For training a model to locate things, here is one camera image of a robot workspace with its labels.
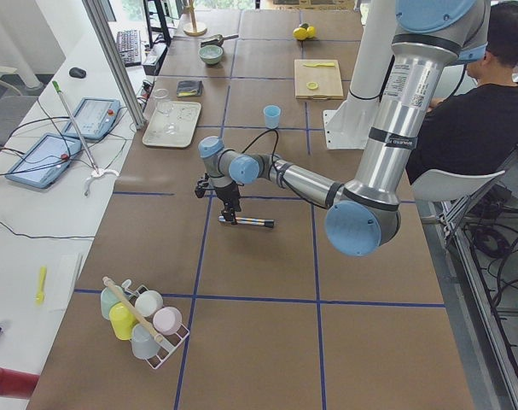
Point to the green cup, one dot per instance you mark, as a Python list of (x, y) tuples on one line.
[(107, 300)]

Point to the green bowl of ice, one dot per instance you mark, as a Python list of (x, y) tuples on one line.
[(211, 54)]

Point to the black keyboard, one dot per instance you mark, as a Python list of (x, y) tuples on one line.
[(128, 43)]

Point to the near teach pendant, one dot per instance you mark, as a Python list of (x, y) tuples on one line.
[(45, 161)]

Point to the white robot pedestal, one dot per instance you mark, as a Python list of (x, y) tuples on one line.
[(349, 125)]

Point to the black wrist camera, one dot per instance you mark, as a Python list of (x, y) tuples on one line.
[(202, 186)]

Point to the grey blue cup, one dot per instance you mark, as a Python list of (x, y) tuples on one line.
[(142, 343)]

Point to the aluminium frame post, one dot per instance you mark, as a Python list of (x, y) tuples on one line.
[(99, 22)]

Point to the light blue cup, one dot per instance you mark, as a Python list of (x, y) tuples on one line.
[(272, 115)]

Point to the pink cup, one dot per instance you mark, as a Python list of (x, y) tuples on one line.
[(167, 320)]

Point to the person in black shirt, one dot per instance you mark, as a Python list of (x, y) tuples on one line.
[(474, 133)]

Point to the white chair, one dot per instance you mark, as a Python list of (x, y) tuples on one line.
[(440, 186)]

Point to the wooden mug tree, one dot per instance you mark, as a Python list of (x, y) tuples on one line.
[(193, 28)]

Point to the metal ice scoop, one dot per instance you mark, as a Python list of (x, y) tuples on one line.
[(217, 39)]

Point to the yellow plastic spoon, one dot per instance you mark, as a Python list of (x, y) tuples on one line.
[(39, 296)]

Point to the white cup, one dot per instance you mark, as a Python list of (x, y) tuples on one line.
[(148, 303)]

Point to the yellow plastic knife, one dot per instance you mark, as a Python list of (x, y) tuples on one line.
[(319, 64)]

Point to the yellow lemon left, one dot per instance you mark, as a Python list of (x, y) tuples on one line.
[(300, 33)]

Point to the bamboo cutting board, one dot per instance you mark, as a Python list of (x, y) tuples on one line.
[(328, 79)]

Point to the black computer mouse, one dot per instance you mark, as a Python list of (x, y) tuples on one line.
[(77, 73)]

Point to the cream serving tray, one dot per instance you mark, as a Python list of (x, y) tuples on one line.
[(185, 115)]

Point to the yellow lemon right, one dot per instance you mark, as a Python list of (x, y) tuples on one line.
[(310, 32)]

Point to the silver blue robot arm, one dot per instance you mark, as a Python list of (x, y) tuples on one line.
[(363, 213)]

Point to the black metal muddler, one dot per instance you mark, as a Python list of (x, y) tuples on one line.
[(252, 222)]

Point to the yellow lemon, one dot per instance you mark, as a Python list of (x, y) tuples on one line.
[(300, 33), (310, 32)]

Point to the far teach pendant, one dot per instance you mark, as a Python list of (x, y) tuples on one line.
[(96, 117)]

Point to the teach pendant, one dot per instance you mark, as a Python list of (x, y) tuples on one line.
[(45, 161), (96, 117)]

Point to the yellow cup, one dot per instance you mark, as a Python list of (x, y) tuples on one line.
[(122, 321)]

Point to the grey folded cloth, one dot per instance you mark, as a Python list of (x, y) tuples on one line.
[(189, 88)]

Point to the white cup rack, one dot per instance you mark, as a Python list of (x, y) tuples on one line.
[(168, 343)]

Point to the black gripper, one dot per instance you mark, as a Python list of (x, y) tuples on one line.
[(227, 194)]

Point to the clear wine glass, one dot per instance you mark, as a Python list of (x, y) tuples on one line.
[(164, 105)]

